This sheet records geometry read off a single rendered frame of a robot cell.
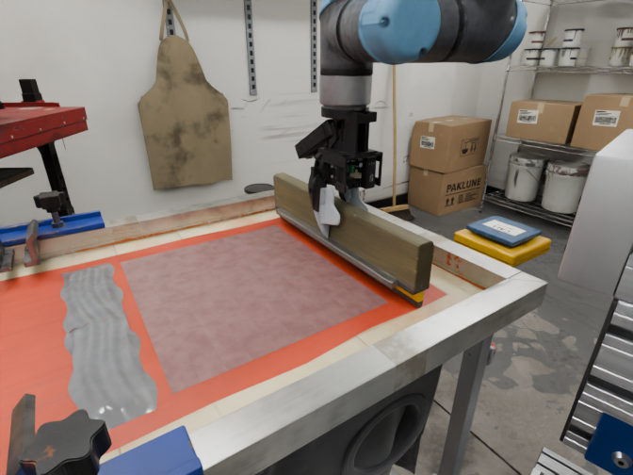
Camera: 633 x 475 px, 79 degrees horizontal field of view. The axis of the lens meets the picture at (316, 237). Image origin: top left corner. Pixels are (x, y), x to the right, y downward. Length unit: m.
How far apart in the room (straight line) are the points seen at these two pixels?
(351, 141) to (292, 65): 2.34
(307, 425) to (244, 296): 0.25
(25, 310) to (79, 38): 1.98
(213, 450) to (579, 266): 0.30
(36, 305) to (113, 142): 1.94
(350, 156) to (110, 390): 0.41
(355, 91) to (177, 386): 0.43
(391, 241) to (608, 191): 0.30
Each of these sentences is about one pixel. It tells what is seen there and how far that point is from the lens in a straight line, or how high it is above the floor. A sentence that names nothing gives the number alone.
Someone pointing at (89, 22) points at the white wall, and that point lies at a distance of 2.51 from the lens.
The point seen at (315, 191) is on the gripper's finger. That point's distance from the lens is 0.61.
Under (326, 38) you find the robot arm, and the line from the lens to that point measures 0.57.
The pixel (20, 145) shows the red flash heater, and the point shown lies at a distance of 1.50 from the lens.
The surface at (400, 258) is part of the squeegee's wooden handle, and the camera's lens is 0.53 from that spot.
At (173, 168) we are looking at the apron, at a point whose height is 0.67.
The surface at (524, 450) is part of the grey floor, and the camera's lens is 1.73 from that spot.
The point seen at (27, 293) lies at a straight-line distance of 0.71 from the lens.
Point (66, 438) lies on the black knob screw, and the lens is 0.30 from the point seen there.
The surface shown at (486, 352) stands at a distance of 0.98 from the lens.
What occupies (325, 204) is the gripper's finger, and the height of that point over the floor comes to 1.06.
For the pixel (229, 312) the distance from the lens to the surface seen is 0.54.
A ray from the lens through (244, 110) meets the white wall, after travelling 2.72.
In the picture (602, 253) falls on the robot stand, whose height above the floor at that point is 1.15.
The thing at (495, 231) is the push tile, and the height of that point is 0.97.
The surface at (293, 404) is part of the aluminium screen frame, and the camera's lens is 0.37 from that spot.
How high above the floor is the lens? 1.26
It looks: 25 degrees down
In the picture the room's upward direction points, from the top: straight up
